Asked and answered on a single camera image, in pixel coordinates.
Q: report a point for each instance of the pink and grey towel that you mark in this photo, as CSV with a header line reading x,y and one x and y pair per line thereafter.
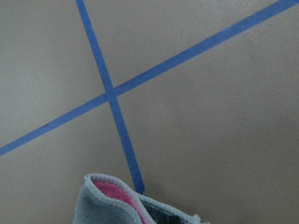
x,y
105,199

